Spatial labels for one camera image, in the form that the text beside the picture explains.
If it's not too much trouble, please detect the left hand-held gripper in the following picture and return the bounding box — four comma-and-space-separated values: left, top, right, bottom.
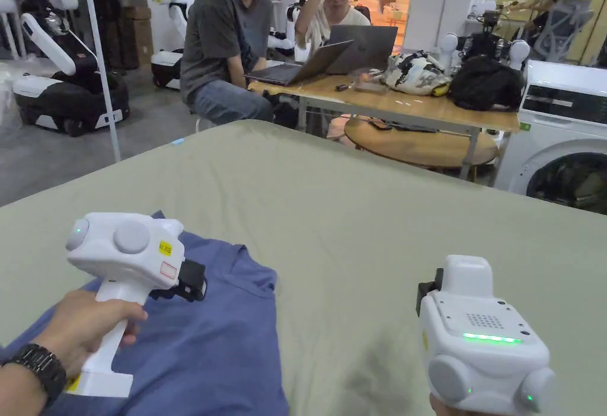
65, 212, 208, 398

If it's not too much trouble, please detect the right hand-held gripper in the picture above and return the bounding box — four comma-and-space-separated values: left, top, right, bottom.
416, 254, 557, 416

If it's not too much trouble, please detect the blue shirt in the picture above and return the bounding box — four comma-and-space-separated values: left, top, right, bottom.
0, 209, 291, 416

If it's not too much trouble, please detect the person's left forearm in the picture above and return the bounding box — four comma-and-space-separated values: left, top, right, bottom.
0, 343, 68, 416

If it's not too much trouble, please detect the person's right hand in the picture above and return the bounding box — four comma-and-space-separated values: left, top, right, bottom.
429, 393, 457, 416

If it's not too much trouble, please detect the person's left hand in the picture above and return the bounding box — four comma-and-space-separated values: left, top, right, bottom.
35, 289, 149, 380

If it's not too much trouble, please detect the black and white wheeled robot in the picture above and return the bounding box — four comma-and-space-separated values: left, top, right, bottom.
12, 8, 131, 138

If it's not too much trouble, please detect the white pole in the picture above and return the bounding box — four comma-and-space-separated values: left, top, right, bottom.
79, 0, 122, 164

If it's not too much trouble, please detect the bed with pale green sheet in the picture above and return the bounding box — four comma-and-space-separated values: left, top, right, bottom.
0, 119, 607, 416

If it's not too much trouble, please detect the stack of brown cartons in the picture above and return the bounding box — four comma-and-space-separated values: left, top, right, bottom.
105, 0, 155, 72

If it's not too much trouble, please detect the white washing machine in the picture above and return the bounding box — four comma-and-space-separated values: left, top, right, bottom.
492, 59, 607, 214

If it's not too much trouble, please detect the round wooden table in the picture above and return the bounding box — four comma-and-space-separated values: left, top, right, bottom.
343, 117, 500, 171

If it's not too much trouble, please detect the white humanoid robot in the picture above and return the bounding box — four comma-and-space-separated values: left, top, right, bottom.
134, 0, 202, 91

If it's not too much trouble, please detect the rectangular wooden table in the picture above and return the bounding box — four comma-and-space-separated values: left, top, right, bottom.
241, 24, 528, 184

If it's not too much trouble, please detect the black robot with white joints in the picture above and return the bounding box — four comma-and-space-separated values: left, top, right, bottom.
442, 8, 530, 72

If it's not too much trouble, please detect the grey office chair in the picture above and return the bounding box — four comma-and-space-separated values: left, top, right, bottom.
532, 0, 596, 62

